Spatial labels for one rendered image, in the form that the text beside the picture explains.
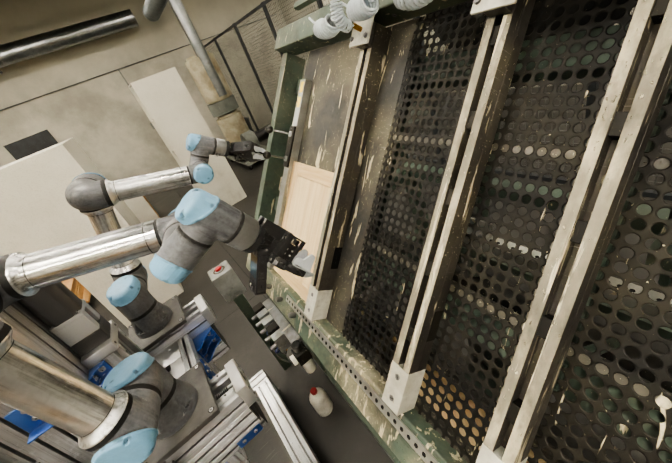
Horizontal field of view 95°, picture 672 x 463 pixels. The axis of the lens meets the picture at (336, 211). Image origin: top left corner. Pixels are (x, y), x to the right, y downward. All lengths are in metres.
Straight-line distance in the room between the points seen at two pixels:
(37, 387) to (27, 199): 2.71
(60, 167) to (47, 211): 0.38
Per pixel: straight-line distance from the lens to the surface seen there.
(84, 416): 0.91
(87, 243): 0.84
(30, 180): 3.44
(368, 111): 1.13
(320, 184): 1.31
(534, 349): 0.75
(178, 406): 1.12
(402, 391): 0.95
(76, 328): 1.23
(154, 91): 4.88
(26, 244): 5.43
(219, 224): 0.64
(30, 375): 0.86
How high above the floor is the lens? 1.82
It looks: 29 degrees down
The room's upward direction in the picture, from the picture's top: 22 degrees counter-clockwise
